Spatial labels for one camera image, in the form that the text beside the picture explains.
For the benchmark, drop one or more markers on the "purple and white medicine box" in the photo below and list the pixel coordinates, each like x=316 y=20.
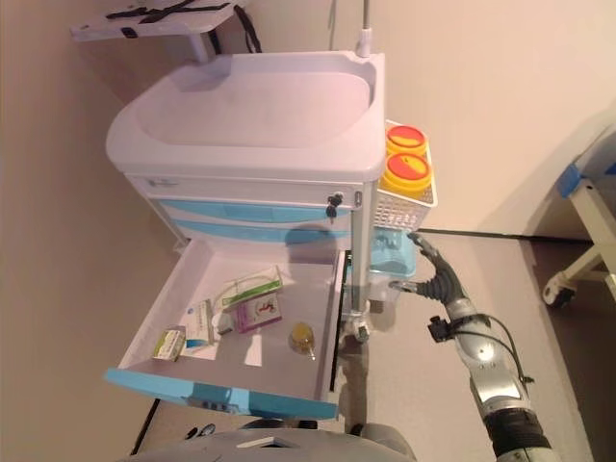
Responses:
x=257 y=313

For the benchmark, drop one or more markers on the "yellow sharps container red lid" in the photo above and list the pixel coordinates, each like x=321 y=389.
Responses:
x=406 y=168
x=406 y=137

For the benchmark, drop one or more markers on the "grey robot torso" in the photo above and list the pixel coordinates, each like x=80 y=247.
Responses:
x=269 y=445

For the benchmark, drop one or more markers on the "white and blue medicine box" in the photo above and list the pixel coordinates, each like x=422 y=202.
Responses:
x=199 y=327

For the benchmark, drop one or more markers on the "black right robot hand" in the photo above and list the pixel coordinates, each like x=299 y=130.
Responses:
x=445 y=286

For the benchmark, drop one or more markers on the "bed caster wheel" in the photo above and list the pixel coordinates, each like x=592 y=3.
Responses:
x=560 y=296

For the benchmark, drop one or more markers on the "long green and white box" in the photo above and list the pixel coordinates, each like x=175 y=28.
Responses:
x=250 y=289

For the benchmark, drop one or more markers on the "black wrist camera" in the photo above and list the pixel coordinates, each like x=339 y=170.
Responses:
x=439 y=329

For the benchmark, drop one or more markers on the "small green medicine box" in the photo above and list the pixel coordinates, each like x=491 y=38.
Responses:
x=168 y=342

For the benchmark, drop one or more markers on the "white cart side shelf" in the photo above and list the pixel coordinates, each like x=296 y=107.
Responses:
x=192 y=26

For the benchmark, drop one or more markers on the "white plastic mesh basket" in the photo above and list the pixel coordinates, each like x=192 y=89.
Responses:
x=394 y=212

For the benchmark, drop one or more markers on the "black cart lock keys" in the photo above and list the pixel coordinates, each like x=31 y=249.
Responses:
x=334 y=204

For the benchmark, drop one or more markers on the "silver blister pack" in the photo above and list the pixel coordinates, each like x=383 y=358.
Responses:
x=224 y=326

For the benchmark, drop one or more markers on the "blue-fronted cart drawer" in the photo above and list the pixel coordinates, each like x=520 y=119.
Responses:
x=269 y=356

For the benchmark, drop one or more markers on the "white and blue medical cart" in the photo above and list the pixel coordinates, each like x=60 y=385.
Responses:
x=250 y=106

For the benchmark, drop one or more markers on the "clear yellow medicine bottle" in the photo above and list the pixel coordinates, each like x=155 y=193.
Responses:
x=300 y=337

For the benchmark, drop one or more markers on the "cart caster wheel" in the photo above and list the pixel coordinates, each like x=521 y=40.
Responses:
x=358 y=329

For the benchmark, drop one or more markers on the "white hospital bed frame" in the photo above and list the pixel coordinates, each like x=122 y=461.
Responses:
x=594 y=226

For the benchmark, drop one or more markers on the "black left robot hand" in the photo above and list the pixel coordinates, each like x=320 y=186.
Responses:
x=204 y=429

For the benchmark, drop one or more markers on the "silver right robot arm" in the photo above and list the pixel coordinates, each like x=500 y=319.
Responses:
x=495 y=375

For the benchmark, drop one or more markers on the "blue bed corner bumper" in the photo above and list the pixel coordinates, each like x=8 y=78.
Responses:
x=572 y=180

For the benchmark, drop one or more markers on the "metal IV pole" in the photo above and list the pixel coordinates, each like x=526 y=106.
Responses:
x=364 y=43

